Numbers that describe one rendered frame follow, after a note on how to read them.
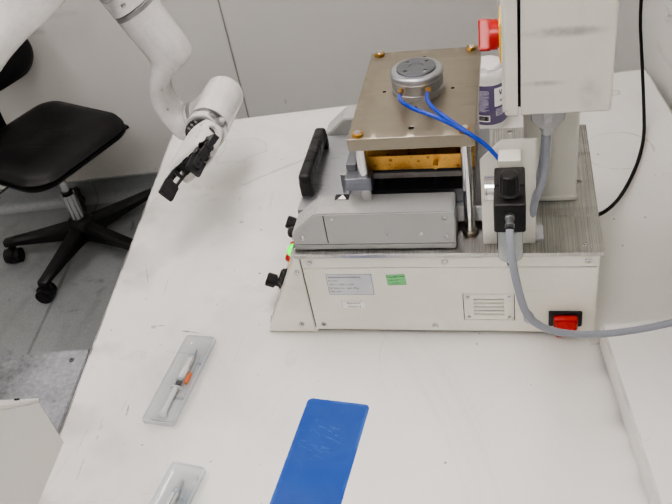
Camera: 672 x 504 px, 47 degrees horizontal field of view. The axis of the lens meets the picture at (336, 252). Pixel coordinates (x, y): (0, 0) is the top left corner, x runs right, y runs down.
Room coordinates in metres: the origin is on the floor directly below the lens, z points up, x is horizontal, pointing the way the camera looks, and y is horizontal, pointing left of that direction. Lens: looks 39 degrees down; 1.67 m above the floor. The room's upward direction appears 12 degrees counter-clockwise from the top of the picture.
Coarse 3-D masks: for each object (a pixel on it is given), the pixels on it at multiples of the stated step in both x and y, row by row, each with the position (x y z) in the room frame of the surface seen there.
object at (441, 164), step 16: (368, 160) 0.97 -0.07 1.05; (384, 160) 0.96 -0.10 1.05; (400, 160) 0.95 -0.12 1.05; (416, 160) 0.95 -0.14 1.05; (432, 160) 0.94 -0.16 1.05; (448, 160) 0.93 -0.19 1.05; (384, 176) 0.96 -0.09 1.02; (400, 176) 0.95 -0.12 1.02; (416, 176) 0.95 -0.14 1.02; (432, 176) 0.94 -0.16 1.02
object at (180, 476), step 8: (176, 464) 0.71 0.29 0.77; (184, 464) 0.71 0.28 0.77; (168, 472) 0.70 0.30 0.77; (176, 472) 0.70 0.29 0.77; (184, 472) 0.69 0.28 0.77; (192, 472) 0.69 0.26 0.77; (200, 472) 0.69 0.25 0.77; (168, 480) 0.68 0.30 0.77; (176, 480) 0.68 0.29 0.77; (184, 480) 0.68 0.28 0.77; (192, 480) 0.68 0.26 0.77; (160, 488) 0.67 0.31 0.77; (168, 488) 0.67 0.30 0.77; (176, 488) 0.67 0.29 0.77; (184, 488) 0.67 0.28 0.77; (192, 488) 0.66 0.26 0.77; (160, 496) 0.66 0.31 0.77; (168, 496) 0.66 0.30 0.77; (176, 496) 0.65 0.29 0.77; (184, 496) 0.65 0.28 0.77
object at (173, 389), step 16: (192, 336) 0.97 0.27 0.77; (208, 336) 0.96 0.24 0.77; (192, 352) 0.93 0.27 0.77; (176, 368) 0.90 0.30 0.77; (192, 368) 0.89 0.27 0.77; (160, 384) 0.87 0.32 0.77; (176, 384) 0.87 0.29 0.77; (160, 400) 0.84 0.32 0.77; (176, 400) 0.83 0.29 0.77; (144, 416) 0.81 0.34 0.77; (160, 416) 0.81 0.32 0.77
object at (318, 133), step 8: (320, 128) 1.16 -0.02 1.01; (312, 136) 1.15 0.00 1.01; (320, 136) 1.14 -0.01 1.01; (312, 144) 1.12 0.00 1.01; (320, 144) 1.12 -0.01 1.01; (328, 144) 1.16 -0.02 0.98; (312, 152) 1.09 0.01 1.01; (320, 152) 1.11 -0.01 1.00; (304, 160) 1.07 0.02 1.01; (312, 160) 1.07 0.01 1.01; (304, 168) 1.05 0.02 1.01; (312, 168) 1.05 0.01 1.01; (304, 176) 1.03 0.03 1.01; (312, 176) 1.04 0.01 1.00; (304, 184) 1.03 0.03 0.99; (312, 184) 1.03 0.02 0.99; (304, 192) 1.03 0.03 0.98; (312, 192) 1.03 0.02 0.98
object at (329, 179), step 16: (336, 144) 1.17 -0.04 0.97; (480, 144) 1.08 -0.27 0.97; (320, 160) 1.13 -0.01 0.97; (336, 160) 1.12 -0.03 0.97; (320, 176) 1.08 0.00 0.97; (336, 176) 1.07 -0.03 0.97; (320, 192) 1.03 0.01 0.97; (336, 192) 1.02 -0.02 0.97; (352, 192) 1.01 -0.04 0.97; (480, 192) 0.94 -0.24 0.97; (304, 208) 1.00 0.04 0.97; (480, 208) 0.91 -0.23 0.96
